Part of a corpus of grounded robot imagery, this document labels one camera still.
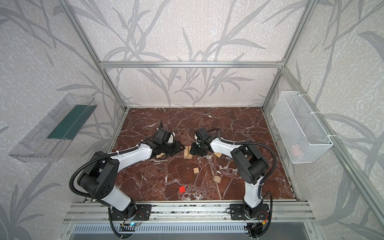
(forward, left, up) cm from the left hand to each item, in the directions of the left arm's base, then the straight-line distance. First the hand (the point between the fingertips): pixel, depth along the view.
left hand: (185, 144), depth 89 cm
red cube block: (-23, +1, -9) cm, 25 cm away
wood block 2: (-1, 0, -7) cm, 7 cm away
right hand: (0, -3, -5) cm, 6 cm away
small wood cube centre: (-13, -7, -7) cm, 16 cm away
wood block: (-4, 0, -7) cm, 8 cm away
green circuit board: (-39, +24, -8) cm, 47 cm away
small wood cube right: (-18, -19, -7) cm, 27 cm away
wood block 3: (-3, -20, -8) cm, 22 cm away
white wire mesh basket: (-11, -52, +28) cm, 60 cm away
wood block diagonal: (-5, -3, -7) cm, 9 cm away
